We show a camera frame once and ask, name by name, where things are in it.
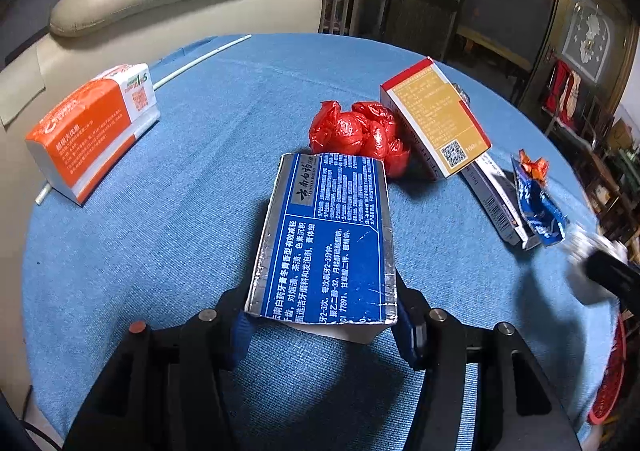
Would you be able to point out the blue tablecloth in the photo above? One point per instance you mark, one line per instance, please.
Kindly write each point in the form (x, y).
(200, 211)

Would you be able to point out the red hanging clothes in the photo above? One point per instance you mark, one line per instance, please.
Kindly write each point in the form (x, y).
(562, 91)

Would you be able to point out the silver foil wrapper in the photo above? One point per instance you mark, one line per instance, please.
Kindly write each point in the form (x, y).
(464, 95)

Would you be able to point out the red and gold box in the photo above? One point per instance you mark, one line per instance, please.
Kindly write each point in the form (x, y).
(435, 111)

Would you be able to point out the wooden slatted railing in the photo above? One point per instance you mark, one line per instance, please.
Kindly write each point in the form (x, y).
(345, 6)

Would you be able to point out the blue snack wrapper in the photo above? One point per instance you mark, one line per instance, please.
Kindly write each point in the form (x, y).
(537, 216)

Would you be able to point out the orange and white tissue pack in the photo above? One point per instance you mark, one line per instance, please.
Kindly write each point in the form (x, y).
(90, 131)

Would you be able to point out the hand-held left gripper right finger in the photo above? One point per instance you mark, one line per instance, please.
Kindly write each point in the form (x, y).
(407, 337)

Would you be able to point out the etched glass panel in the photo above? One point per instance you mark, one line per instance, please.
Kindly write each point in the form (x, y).
(590, 36)

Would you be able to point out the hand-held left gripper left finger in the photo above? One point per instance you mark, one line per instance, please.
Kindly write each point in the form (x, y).
(240, 336)

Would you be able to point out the slim grey and white box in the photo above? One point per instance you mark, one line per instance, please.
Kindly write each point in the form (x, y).
(495, 201)

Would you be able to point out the blue toothpaste box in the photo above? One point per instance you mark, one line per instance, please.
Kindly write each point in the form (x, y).
(325, 241)

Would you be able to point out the red round plastic object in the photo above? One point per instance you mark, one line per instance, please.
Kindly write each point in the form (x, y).
(612, 376)

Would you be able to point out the red plastic bag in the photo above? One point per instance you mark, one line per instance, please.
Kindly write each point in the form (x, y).
(350, 131)

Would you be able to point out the thin white rod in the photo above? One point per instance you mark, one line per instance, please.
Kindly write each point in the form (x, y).
(200, 58)

